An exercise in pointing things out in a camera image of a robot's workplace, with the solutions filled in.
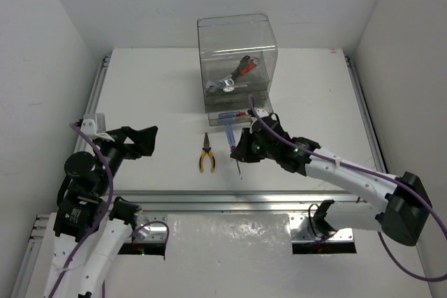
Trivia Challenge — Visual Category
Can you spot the blue handle screwdriver long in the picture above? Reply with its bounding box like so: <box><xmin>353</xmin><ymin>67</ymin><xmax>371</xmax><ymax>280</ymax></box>
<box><xmin>225</xmin><ymin>124</ymin><xmax>243</xmax><ymax>179</ymax></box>

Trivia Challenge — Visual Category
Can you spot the red blue small screwdriver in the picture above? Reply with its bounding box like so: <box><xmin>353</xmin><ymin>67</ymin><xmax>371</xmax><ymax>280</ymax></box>
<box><xmin>219</xmin><ymin>112</ymin><xmax>248</xmax><ymax>119</ymax></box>

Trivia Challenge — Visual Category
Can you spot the smoky bottom tray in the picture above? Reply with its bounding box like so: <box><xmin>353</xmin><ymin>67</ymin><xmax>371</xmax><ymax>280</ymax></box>
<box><xmin>207</xmin><ymin>109</ymin><xmax>251</xmax><ymax>126</ymax></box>

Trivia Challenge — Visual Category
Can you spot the smoky tray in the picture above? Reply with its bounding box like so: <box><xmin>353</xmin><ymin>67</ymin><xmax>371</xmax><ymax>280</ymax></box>
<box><xmin>205</xmin><ymin>91</ymin><xmax>270</xmax><ymax>112</ymax></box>
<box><xmin>207</xmin><ymin>109</ymin><xmax>251</xmax><ymax>126</ymax></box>
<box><xmin>200</xmin><ymin>48</ymin><xmax>278</xmax><ymax>105</ymax></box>

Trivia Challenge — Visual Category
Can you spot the black handle adjustable wrench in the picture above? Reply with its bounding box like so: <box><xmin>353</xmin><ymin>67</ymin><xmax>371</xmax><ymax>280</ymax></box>
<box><xmin>205</xmin><ymin>55</ymin><xmax>251</xmax><ymax>93</ymax></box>

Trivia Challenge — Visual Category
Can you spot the red handle adjustable wrench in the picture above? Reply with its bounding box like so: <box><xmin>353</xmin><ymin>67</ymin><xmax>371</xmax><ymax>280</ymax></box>
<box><xmin>222</xmin><ymin>56</ymin><xmax>259</xmax><ymax>92</ymax></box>

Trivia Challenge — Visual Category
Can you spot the clear acrylic box cover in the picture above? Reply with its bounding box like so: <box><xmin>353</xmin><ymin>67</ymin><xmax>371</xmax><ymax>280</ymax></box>
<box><xmin>197</xmin><ymin>13</ymin><xmax>278</xmax><ymax>126</ymax></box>

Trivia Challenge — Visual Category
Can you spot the red clear screwdriver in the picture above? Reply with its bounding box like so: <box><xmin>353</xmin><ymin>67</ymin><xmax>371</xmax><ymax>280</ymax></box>
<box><xmin>209</xmin><ymin>102</ymin><xmax>246</xmax><ymax>110</ymax></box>

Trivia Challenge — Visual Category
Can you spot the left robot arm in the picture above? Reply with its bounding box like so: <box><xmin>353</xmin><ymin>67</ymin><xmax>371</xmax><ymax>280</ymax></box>
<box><xmin>43</xmin><ymin>119</ymin><xmax>158</xmax><ymax>297</ymax></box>

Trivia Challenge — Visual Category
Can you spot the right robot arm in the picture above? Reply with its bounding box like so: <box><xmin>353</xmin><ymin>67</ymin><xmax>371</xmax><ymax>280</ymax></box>
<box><xmin>230</xmin><ymin>118</ymin><xmax>432</xmax><ymax>246</ymax></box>

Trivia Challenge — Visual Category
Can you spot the yellow long-nose pliers left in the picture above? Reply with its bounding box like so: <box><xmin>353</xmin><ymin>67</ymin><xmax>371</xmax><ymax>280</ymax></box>
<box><xmin>198</xmin><ymin>133</ymin><xmax>216</xmax><ymax>173</ymax></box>

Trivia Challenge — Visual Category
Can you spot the smoky top tray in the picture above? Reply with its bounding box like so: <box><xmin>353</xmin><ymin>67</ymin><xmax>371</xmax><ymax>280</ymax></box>
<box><xmin>200</xmin><ymin>48</ymin><xmax>278</xmax><ymax>105</ymax></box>

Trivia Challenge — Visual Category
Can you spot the aluminium frame rail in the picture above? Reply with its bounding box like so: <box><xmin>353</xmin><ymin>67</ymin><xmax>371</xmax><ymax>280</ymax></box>
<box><xmin>20</xmin><ymin>52</ymin><xmax>418</xmax><ymax>278</ymax></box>

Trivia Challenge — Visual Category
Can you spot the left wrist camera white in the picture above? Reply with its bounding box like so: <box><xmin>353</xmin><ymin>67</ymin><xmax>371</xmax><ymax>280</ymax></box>
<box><xmin>80</xmin><ymin>113</ymin><xmax>115</xmax><ymax>142</ymax></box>

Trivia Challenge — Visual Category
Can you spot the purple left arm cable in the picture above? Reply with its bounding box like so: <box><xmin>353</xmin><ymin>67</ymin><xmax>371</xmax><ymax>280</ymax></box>
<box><xmin>47</xmin><ymin>121</ymin><xmax>170</xmax><ymax>298</ymax></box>

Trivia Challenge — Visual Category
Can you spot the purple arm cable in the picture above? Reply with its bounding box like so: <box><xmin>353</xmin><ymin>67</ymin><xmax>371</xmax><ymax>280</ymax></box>
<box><xmin>247</xmin><ymin>94</ymin><xmax>447</xmax><ymax>283</ymax></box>
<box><xmin>47</xmin><ymin>121</ymin><xmax>170</xmax><ymax>298</ymax></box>

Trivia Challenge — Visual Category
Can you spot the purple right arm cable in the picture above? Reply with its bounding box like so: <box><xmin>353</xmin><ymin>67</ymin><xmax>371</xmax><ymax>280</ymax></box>
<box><xmin>247</xmin><ymin>94</ymin><xmax>447</xmax><ymax>283</ymax></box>

